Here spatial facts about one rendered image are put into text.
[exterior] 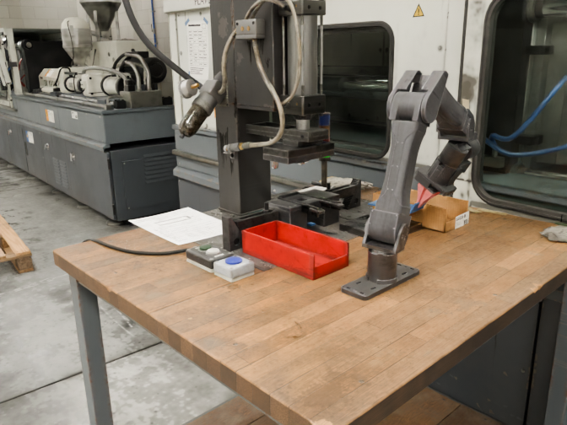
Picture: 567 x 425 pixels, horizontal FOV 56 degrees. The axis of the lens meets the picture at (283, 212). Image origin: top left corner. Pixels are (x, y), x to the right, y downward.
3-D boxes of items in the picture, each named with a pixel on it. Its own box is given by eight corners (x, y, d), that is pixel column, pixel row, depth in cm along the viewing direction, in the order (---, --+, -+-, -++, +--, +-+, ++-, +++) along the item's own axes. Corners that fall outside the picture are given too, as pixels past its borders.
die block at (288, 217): (290, 238, 145) (289, 212, 143) (266, 229, 152) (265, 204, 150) (339, 222, 158) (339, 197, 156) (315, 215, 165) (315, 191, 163)
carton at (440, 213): (445, 236, 147) (446, 208, 145) (372, 217, 165) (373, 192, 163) (467, 225, 156) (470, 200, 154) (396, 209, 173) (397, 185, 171)
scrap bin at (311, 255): (313, 281, 118) (313, 255, 116) (242, 252, 136) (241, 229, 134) (348, 266, 126) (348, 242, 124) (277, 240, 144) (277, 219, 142)
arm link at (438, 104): (446, 115, 139) (399, 60, 115) (481, 118, 133) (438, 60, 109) (434, 160, 138) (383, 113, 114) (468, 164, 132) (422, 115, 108)
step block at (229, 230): (229, 251, 136) (228, 217, 134) (223, 249, 138) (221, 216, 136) (249, 245, 140) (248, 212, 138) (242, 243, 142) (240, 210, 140)
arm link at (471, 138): (452, 155, 147) (455, 111, 143) (483, 158, 141) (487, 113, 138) (434, 163, 138) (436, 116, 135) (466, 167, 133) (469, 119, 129)
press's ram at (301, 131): (290, 175, 139) (289, 57, 131) (229, 162, 158) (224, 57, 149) (337, 165, 151) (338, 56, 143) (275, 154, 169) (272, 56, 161)
